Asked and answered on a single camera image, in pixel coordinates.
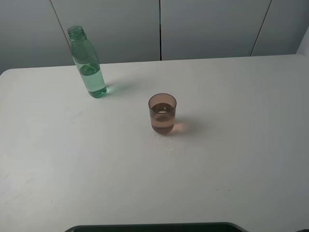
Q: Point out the green transparent water bottle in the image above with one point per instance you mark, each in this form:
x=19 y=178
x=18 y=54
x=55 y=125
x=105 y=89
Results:
x=86 y=61

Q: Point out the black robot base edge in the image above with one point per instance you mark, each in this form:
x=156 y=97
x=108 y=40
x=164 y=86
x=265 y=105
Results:
x=173 y=227

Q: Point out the pink translucent plastic cup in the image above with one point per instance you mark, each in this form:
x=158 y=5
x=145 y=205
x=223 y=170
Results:
x=162 y=108

